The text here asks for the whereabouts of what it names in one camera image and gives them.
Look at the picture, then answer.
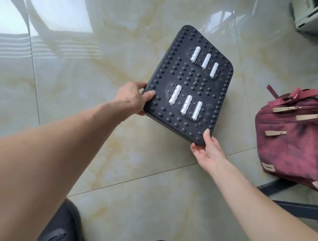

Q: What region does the person's left hand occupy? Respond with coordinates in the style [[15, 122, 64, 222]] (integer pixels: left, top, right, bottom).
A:
[[112, 82, 156, 117]]

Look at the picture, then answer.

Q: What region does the person's right hand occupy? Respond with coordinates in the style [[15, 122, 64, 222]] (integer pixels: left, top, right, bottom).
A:
[[190, 129, 228, 174]]

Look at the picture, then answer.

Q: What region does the black studded foot massage board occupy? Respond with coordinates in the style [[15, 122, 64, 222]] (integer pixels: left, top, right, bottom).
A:
[[144, 25, 235, 146]]

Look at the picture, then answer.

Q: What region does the person's left forearm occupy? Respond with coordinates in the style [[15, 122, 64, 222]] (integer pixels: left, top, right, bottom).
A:
[[0, 101, 124, 241]]

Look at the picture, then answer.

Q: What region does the person's right forearm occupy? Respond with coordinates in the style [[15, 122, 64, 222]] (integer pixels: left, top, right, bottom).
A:
[[209, 158, 318, 241]]

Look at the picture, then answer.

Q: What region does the maroon backpack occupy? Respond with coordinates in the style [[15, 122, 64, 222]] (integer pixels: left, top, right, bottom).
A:
[[255, 84, 318, 190]]

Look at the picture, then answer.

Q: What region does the white appliance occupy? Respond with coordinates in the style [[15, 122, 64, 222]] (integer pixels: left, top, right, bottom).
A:
[[291, 0, 318, 34]]

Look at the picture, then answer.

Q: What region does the black metal frame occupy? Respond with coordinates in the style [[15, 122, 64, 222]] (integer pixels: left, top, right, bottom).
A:
[[257, 179, 318, 221]]

